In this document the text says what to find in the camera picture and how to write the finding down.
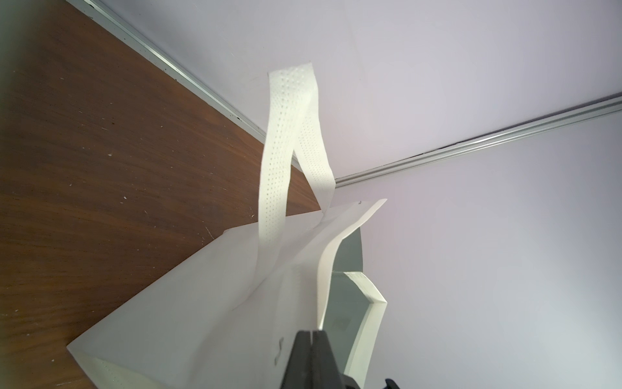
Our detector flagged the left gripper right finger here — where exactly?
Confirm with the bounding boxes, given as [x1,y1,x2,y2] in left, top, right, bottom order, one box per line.
[312,331,360,389]

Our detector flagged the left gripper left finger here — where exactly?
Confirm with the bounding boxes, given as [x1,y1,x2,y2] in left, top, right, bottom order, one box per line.
[280,331,312,389]

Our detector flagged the white insulated delivery bag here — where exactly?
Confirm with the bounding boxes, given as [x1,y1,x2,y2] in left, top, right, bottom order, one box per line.
[67,64,386,388]

